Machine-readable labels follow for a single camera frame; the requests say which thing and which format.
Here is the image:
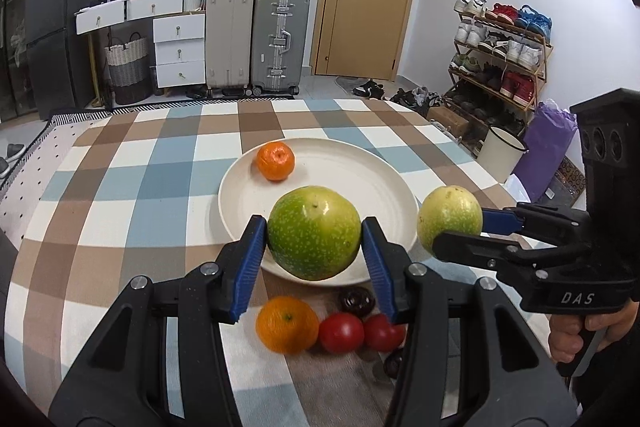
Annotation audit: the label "shoe rack with shoes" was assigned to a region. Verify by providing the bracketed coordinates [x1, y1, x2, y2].
[448, 0, 553, 128]

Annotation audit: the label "red cherry tomato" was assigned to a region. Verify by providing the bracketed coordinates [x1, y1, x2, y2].
[318, 313, 365, 354]
[362, 313, 407, 353]

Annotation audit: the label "glass door cabinet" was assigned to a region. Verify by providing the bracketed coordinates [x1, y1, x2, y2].
[0, 0, 31, 122]

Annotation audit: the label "woven laundry basket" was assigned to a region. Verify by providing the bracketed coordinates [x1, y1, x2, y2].
[104, 33, 153, 105]

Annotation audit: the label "grey floor mat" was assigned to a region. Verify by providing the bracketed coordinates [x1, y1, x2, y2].
[335, 77, 371, 95]

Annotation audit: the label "green speckled passion fruit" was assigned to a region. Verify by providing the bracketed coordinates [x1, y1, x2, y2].
[267, 186, 362, 282]

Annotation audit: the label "beige suitcase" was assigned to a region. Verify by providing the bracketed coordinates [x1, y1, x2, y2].
[206, 0, 256, 95]

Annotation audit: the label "purple bag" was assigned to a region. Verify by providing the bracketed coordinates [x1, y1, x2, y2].
[512, 99, 581, 202]

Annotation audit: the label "white bucket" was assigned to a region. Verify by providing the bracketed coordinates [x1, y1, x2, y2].
[477, 125, 529, 182]

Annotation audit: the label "dark grey refrigerator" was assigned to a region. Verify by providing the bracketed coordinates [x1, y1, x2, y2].
[25, 0, 103, 120]

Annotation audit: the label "silver suitcase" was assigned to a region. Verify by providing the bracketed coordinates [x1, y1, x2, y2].
[250, 0, 311, 96]

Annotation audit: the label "person's right hand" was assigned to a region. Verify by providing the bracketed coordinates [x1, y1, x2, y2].
[548, 299, 640, 363]

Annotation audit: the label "dark purple plum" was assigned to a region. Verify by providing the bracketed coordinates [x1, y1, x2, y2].
[339, 286, 376, 314]

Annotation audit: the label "patterned doormat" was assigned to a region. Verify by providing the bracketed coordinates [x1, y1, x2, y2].
[545, 155, 587, 208]

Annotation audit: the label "white desk with drawers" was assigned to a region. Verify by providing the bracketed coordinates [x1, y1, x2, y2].
[75, 0, 207, 102]

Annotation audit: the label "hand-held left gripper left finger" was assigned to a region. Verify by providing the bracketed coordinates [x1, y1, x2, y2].
[47, 214, 268, 427]

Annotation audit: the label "orange mandarin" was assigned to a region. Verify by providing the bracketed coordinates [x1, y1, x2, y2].
[255, 296, 320, 354]
[256, 141, 296, 182]

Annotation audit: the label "white round plate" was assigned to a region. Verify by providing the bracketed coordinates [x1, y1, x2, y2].
[217, 138, 420, 288]

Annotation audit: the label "wooden shoe rack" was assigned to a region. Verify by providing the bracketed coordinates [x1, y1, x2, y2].
[447, 12, 555, 132]

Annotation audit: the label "pile of dark shoes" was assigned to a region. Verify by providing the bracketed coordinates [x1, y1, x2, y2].
[390, 87, 443, 110]

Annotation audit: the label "dark cherry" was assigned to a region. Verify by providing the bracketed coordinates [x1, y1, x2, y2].
[384, 348, 405, 380]

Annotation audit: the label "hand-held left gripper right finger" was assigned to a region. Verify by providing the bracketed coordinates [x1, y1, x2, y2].
[361, 216, 583, 427]

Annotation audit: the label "black slippers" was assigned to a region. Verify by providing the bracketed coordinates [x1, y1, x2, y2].
[352, 79, 386, 100]

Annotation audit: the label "dotted beige rug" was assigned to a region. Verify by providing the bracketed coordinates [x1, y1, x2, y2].
[0, 119, 108, 253]

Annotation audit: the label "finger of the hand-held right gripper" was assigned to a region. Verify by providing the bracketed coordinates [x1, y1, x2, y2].
[432, 230, 566, 280]
[481, 202, 593, 253]

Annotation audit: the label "brown cardboard box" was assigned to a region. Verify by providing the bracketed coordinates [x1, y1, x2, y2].
[427, 106, 471, 138]

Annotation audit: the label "checkered tablecloth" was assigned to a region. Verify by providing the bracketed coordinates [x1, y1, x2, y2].
[0, 99, 576, 427]

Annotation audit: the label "yellow-green passion fruit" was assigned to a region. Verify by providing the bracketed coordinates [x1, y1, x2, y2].
[416, 185, 484, 258]

